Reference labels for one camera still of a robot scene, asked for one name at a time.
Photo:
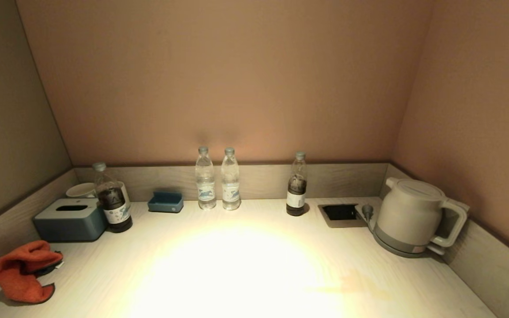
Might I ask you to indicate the orange microfibre cloth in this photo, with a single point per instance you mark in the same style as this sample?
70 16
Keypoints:
20 269

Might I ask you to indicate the clear water bottle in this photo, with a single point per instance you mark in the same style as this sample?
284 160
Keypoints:
230 185
205 185

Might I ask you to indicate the slim dark bottle white label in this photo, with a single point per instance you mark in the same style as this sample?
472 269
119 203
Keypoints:
297 194

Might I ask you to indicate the small blue tray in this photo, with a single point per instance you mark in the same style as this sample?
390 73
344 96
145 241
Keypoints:
166 204

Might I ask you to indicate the recessed black socket box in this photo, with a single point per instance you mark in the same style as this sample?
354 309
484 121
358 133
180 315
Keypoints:
340 213

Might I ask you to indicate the grey power plug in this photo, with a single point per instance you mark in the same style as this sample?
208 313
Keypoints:
367 212

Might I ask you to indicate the white ceramic cup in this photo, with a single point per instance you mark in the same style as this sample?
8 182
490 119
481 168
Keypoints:
80 190
125 194

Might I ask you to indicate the dark drink bottle patterned label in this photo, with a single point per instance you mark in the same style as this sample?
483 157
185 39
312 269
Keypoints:
113 207

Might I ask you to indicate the white electric kettle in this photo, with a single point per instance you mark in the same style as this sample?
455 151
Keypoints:
407 212

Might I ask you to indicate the grey kettle base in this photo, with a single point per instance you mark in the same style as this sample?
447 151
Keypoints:
391 248

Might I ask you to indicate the blue-grey tissue box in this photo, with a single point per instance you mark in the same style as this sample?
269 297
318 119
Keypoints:
69 223

